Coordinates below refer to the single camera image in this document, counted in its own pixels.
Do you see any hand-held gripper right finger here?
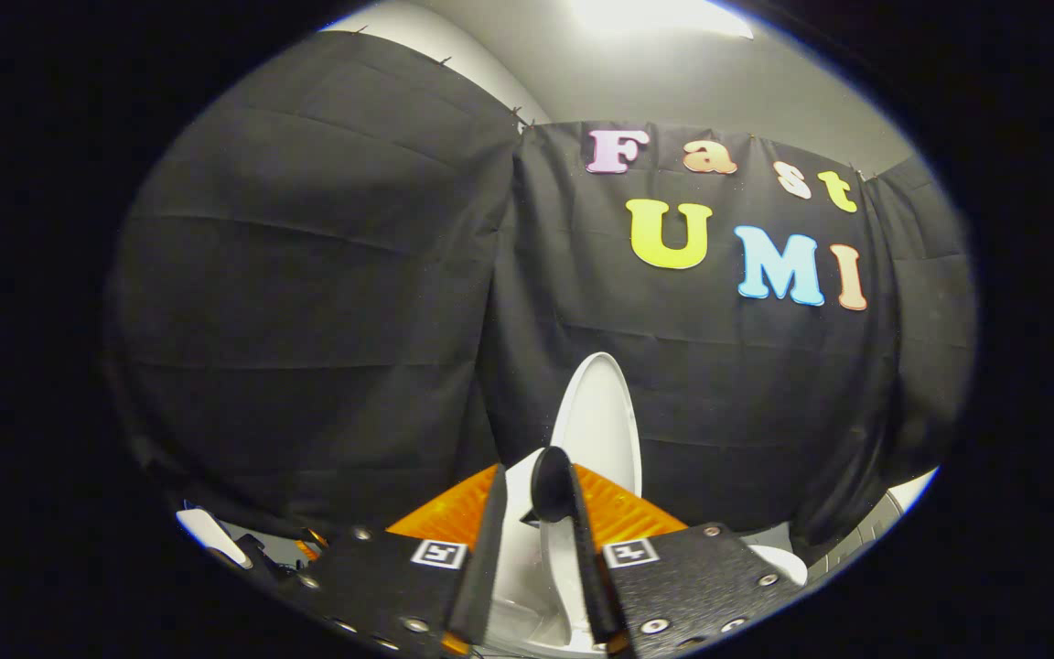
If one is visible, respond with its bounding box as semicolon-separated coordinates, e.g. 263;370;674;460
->
564;458;807;659

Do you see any white cabinet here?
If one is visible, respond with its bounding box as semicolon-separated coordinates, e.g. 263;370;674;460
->
806;467;940;587

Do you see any white toilet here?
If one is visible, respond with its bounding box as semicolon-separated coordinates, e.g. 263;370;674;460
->
481;448;807;656

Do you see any black round lid tab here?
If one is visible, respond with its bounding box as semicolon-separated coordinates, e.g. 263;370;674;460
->
530;446;576;524

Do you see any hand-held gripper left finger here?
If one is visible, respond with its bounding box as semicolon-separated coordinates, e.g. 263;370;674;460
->
275;462;510;658

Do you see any white toilet lid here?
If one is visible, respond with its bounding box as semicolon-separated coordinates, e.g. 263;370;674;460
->
550;352;644;500

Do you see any black backdrop cloth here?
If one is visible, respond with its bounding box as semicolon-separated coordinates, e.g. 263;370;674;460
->
106;32;976;550

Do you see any large ceiling light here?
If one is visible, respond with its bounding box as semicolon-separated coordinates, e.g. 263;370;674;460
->
573;0;753;39

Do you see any white rounded object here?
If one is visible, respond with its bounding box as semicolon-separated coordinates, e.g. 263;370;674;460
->
177;508;254;570

